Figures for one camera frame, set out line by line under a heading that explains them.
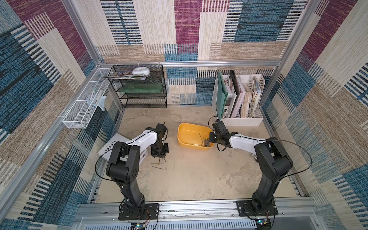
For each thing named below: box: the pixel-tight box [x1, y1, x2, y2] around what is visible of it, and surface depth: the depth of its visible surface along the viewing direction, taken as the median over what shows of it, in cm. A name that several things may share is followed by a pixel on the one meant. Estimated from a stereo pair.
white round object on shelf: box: [132, 66, 151, 77], surface depth 91 cm
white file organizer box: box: [211, 74, 265, 127], surface depth 102 cm
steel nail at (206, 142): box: [198, 132, 211, 148], surface depth 99 cm
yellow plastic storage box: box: [176, 122, 215, 150], surface depth 102 cm
